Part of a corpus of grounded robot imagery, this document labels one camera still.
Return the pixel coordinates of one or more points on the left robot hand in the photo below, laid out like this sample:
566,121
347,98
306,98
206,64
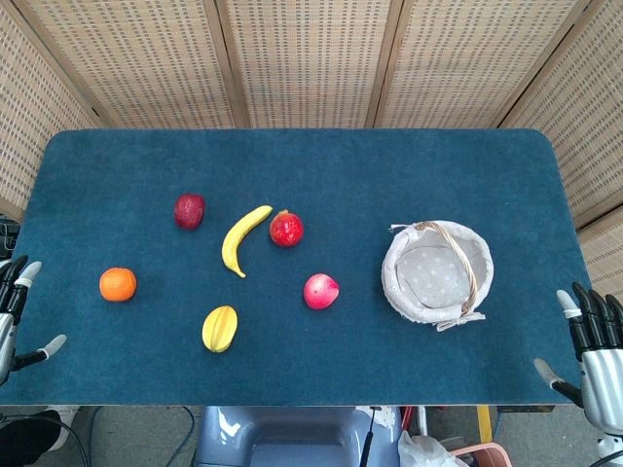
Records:
6,335

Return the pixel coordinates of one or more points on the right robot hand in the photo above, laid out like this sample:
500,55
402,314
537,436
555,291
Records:
601,374

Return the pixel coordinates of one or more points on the orange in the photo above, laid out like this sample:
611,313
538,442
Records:
118,284

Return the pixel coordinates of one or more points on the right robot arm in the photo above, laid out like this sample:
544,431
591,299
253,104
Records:
612,450

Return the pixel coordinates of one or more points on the wicker basket with cloth liner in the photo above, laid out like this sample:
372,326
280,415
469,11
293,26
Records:
438,272

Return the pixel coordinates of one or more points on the black device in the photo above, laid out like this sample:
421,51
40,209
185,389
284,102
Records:
7,236

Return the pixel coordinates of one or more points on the black and white shoe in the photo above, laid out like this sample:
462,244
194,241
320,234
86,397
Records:
62,423

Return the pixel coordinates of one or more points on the pink plastic bin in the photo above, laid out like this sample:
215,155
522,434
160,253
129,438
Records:
487,456

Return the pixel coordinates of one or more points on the white plastic bag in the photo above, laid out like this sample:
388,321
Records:
421,452

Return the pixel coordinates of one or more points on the yellow starfruit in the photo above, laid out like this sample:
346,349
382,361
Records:
220,329

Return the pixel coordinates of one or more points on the woven folding screen panel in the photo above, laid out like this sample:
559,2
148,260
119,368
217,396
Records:
29,121
311,63
594,146
467,63
146,63

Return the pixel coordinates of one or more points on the dark red fruit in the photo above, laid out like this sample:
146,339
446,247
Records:
189,211

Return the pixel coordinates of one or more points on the thin black rod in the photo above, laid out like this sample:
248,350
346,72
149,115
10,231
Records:
370,438

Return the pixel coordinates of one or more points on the yellow banana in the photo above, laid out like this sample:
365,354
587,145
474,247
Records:
236,238

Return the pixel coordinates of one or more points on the blue table cloth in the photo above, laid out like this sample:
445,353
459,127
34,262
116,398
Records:
340,360

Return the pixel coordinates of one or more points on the pink peach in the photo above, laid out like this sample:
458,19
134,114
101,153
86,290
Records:
320,291

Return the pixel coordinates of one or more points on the red speckled pomegranate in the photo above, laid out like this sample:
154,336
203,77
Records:
286,228

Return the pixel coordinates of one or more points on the blue-grey robot body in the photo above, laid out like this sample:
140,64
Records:
292,438

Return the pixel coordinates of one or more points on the yellow post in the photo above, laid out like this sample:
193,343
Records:
484,422

